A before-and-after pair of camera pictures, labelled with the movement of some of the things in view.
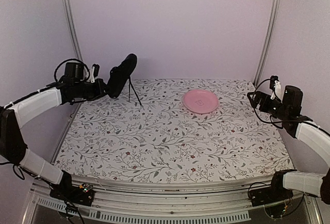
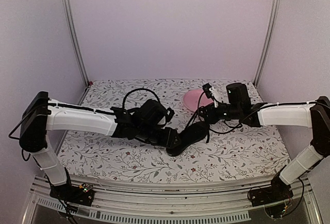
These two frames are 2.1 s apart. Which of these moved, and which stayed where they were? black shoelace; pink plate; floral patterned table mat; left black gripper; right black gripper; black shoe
Moved: black shoelace; right black gripper; left black gripper; black shoe
Stayed: pink plate; floral patterned table mat
